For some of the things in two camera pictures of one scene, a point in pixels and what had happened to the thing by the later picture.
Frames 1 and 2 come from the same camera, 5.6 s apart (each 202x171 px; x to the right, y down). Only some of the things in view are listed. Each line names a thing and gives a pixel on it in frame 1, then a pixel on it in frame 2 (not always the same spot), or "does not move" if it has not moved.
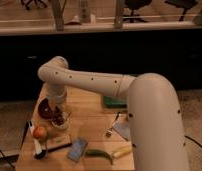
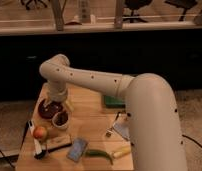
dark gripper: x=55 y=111 to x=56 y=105
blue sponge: x=76 y=149 does not move
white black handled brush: x=40 y=153 does not move
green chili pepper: x=98 y=152 does not move
